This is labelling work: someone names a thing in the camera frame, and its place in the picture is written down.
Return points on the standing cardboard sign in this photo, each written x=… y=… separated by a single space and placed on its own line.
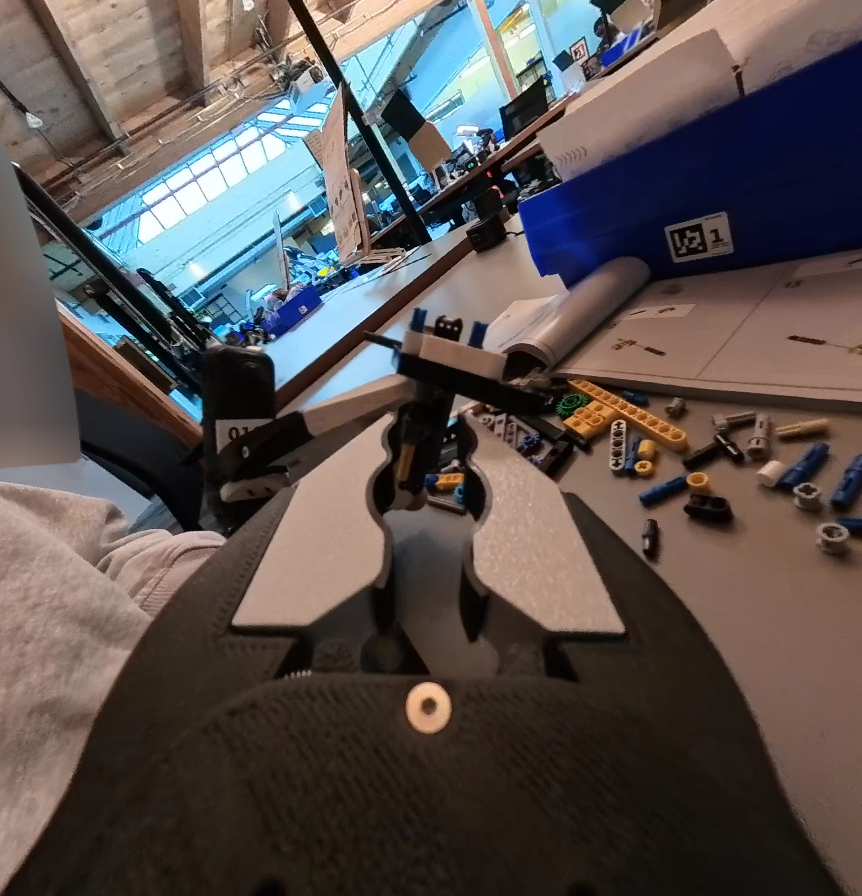
x=343 y=189

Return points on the black monitor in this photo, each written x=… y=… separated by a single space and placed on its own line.
x=525 y=108

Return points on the white paper bags in bin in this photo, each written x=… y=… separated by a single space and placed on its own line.
x=648 y=119

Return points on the open instruction booklet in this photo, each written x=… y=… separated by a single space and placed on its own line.
x=753 y=329

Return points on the black slanted pole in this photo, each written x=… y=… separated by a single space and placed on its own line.
x=354 y=119

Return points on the black power adapter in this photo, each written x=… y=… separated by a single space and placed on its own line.
x=487 y=234

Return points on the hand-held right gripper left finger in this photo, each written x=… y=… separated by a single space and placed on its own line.
x=312 y=539

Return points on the small blue bin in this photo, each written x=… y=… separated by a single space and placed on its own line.
x=298 y=311

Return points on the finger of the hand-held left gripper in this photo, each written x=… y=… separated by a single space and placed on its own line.
x=263 y=441
x=347 y=411

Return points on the large blue plastic bin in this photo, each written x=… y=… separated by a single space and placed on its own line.
x=788 y=189

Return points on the black and white lego assembly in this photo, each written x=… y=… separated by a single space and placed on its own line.
x=466 y=357

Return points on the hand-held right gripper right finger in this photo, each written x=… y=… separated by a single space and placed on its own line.
x=543 y=553

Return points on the pile of lego pieces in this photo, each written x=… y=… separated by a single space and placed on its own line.
x=634 y=414

